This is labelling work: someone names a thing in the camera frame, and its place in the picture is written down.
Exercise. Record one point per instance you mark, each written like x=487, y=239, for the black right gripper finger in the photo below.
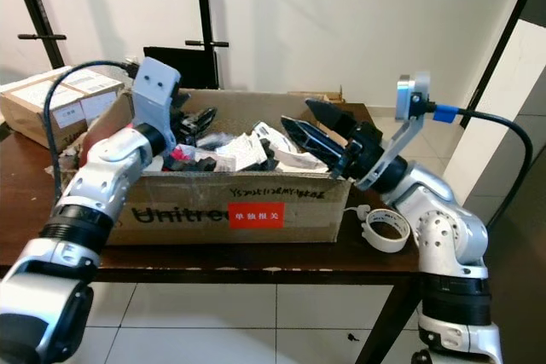
x=333, y=118
x=322, y=149

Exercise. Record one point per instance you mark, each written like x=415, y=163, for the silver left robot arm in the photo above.
x=102, y=181

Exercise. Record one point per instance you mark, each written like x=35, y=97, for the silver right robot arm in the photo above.
x=448, y=236

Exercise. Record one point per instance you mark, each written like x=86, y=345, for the black crumpled trash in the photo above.
x=192, y=160

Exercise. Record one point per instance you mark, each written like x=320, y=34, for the white printed packet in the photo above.
x=275, y=138
x=239, y=153
x=303, y=161

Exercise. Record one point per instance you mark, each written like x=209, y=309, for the black flat panel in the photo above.
x=171, y=57

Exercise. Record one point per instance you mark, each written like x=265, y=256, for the large open cardboard box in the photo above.
x=196, y=210

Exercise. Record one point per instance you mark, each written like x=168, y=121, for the white tape roll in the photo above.
x=384, y=245

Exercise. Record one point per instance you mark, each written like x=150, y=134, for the small sealed cardboard box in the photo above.
x=34, y=104

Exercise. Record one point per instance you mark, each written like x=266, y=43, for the black metal table leg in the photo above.
x=388, y=321

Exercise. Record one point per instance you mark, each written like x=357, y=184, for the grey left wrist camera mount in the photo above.
x=158, y=91

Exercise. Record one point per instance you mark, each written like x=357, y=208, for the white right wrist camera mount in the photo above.
x=414, y=95

